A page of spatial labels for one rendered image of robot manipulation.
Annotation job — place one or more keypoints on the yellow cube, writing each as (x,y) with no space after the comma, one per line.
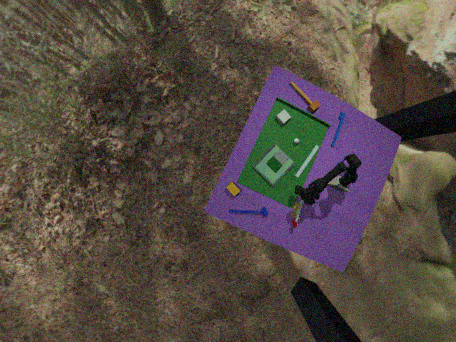
(233,189)

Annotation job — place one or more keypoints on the blue rectangular bar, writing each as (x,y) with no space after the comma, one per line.
(341,117)

